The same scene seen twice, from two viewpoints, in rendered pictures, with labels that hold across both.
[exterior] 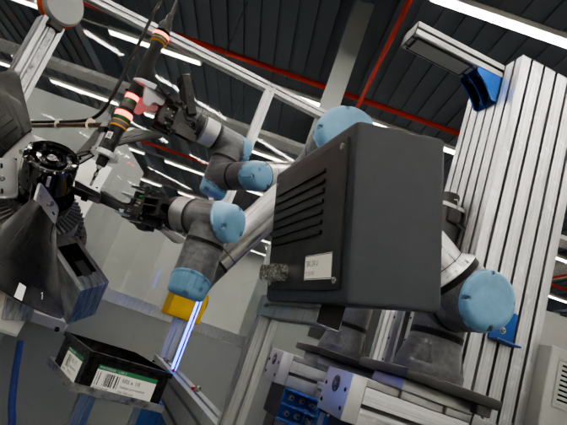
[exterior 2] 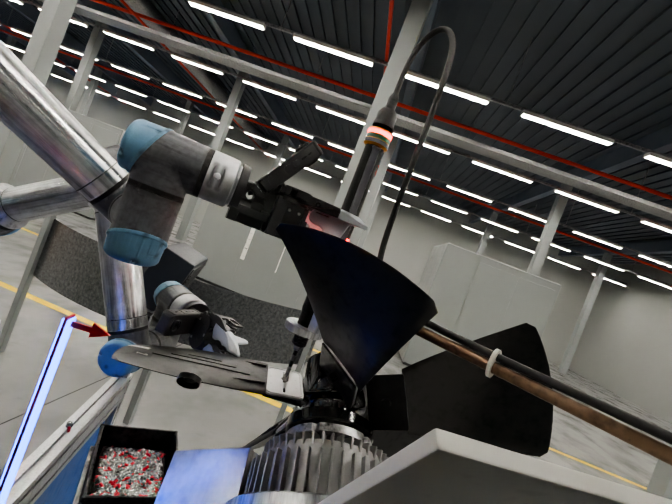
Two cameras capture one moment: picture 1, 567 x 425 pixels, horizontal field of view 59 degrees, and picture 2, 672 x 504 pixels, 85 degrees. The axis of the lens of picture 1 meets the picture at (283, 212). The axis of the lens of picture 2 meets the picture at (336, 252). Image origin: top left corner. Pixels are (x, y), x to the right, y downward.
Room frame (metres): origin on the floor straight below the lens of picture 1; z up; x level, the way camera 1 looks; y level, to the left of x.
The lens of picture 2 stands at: (1.81, 0.51, 1.43)
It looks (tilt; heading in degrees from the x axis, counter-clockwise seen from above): 0 degrees down; 185
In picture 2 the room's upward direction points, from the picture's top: 21 degrees clockwise
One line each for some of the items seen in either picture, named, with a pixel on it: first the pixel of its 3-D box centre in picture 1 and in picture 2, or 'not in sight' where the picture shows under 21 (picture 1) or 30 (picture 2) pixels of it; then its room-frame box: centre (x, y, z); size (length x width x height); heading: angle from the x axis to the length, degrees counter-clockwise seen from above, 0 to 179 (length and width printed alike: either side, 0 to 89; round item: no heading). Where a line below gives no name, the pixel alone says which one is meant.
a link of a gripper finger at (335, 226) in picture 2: (140, 104); (335, 228); (1.24, 0.45, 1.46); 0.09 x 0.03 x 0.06; 94
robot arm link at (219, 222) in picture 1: (213, 222); (175, 301); (0.96, 0.12, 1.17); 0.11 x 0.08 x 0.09; 53
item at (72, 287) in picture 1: (72, 279); (209, 499); (1.24, 0.42, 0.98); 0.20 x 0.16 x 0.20; 16
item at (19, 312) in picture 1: (20, 297); not in sight; (1.19, 0.49, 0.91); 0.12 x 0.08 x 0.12; 16
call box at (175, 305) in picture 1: (183, 305); not in sight; (1.57, 0.19, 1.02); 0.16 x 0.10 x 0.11; 16
